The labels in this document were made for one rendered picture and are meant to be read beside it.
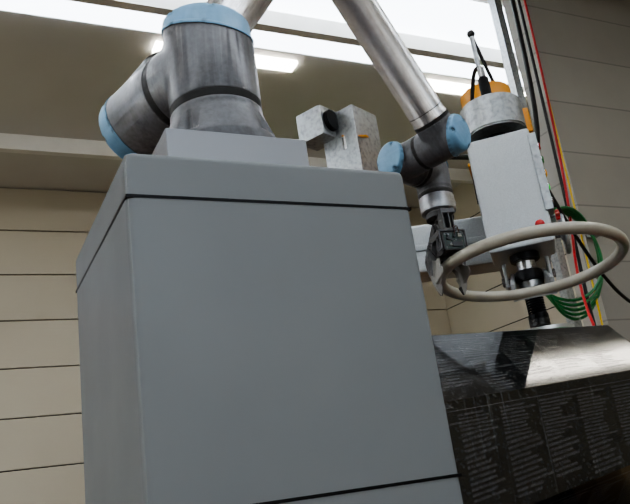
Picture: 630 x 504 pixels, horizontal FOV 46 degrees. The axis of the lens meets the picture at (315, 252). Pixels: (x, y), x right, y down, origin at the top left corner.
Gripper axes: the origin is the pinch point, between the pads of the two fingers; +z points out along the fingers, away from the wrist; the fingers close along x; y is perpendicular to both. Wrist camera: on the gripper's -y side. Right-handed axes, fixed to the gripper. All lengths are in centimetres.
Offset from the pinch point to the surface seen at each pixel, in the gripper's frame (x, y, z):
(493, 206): 44, -48, -46
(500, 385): 15.8, -15.6, 21.3
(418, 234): 42, -113, -64
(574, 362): 45, -25, 15
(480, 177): 42, -49, -57
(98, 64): -104, -368, -335
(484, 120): 45, -43, -77
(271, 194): -58, 78, 11
